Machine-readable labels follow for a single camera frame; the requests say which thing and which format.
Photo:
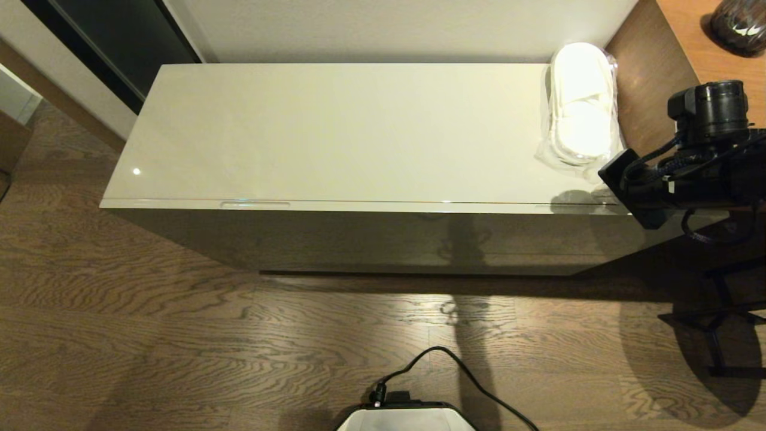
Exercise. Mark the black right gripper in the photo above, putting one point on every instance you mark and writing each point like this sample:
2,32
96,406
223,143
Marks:
649,206

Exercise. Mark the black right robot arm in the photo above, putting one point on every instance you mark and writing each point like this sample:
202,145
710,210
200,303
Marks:
715,111

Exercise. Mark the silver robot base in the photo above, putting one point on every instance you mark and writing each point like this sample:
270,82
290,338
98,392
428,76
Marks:
407,419

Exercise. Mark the glossy cream drawer cabinet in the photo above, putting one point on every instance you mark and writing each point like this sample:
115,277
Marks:
359,131

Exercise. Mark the brown wooden desk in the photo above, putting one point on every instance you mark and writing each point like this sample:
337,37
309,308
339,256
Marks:
649,72

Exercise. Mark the dark glass vase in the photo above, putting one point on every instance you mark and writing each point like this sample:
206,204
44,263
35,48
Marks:
742,27

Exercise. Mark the dark glass door panel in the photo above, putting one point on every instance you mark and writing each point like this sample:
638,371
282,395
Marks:
119,42

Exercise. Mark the brown wooden furniture piece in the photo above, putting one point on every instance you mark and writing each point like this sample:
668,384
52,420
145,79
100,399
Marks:
12,140

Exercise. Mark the white furniture corner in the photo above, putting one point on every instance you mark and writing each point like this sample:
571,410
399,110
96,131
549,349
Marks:
15,96

